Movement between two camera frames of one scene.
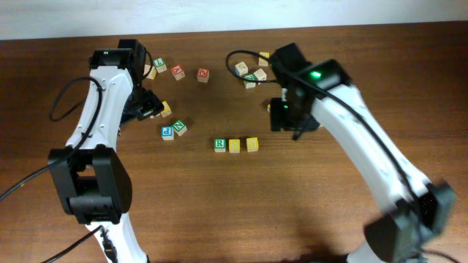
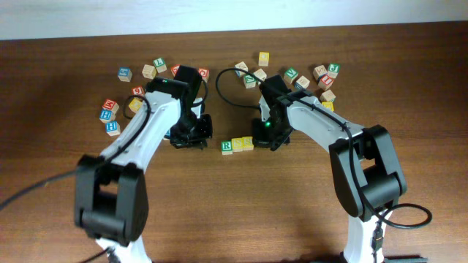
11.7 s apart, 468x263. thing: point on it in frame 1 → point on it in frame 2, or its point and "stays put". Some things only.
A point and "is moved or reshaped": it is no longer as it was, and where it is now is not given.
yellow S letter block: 234,145 stays put
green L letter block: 160,65 stays put
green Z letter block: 250,84 stays put
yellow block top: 262,61 stays put
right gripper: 277,118 → 260,138
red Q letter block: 203,74 stays put
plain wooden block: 153,71 stays put
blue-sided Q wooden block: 240,69 stays put
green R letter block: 220,145 → 227,147
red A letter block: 178,71 stays put
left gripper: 153,105 → 199,142
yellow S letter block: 252,144 is moved or reshaped
